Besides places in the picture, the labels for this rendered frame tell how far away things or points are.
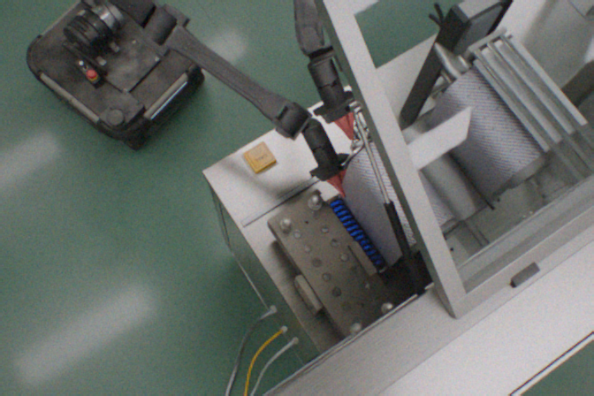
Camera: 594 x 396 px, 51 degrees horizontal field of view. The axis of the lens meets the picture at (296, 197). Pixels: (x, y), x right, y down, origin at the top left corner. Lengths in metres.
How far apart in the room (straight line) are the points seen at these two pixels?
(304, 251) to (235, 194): 0.30
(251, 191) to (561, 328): 0.91
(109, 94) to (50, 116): 0.40
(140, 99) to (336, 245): 1.32
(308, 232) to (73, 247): 1.39
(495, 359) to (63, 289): 1.94
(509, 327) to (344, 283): 0.50
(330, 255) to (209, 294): 1.11
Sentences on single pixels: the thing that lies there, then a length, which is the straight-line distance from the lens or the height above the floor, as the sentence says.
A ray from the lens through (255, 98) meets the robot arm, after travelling 1.52.
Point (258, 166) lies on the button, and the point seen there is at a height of 0.92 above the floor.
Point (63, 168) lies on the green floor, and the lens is 2.90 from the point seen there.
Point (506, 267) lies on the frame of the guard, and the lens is 0.99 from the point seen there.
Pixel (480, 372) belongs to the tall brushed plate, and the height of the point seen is 1.44.
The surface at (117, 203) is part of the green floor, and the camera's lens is 2.78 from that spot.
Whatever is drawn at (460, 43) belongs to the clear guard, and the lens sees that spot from 0.88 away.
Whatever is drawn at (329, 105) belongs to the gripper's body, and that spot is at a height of 1.32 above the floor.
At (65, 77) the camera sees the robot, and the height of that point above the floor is 0.24.
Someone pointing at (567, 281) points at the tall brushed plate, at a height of 1.44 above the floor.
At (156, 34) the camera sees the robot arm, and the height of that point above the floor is 1.29.
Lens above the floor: 2.59
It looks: 72 degrees down
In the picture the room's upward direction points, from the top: 9 degrees clockwise
